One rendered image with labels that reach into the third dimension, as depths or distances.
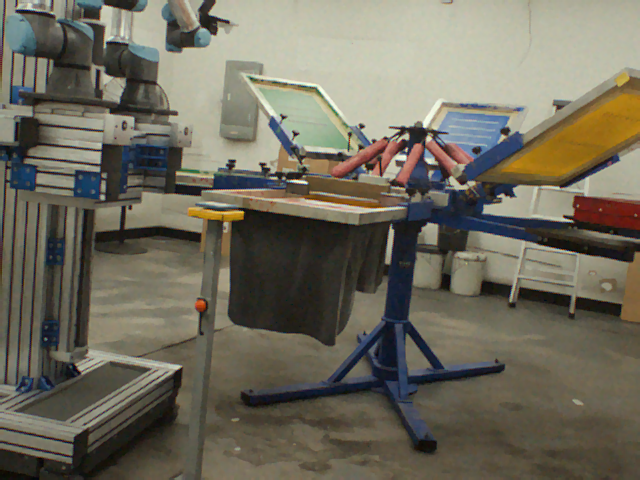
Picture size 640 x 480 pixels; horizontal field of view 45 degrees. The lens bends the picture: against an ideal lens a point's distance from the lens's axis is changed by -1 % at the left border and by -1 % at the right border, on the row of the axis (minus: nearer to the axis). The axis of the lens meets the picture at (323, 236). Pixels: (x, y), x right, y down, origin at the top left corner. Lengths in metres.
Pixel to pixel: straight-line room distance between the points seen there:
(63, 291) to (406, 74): 5.09
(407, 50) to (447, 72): 0.44
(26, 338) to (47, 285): 0.20
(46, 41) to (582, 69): 5.32
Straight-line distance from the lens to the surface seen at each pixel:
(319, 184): 3.12
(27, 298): 2.90
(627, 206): 2.85
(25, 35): 2.48
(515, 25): 7.24
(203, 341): 2.52
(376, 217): 2.59
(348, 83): 7.61
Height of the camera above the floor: 1.20
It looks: 7 degrees down
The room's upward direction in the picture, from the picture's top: 6 degrees clockwise
